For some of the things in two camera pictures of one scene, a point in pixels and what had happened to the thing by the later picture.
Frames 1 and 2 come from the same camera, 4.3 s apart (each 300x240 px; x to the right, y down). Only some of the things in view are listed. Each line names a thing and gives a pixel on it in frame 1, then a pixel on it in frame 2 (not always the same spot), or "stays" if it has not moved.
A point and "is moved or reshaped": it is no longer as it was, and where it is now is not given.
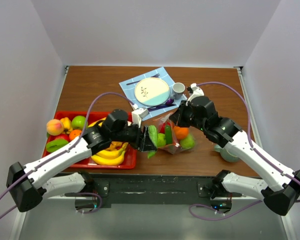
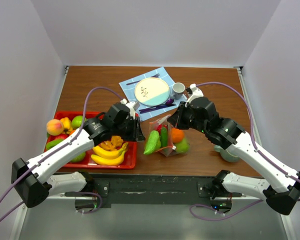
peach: (55, 127) stays
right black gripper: (177, 116) stays
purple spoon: (169, 102) stays
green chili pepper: (168, 134) → (164, 137)
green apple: (78, 122) stays
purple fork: (135, 82) stays
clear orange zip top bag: (172, 138) is moved or reshaped
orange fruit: (180, 133) is moved or reshaped
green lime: (188, 142) → (182, 147)
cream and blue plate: (152, 92) stays
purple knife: (160, 107) stays
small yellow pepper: (67, 125) stays
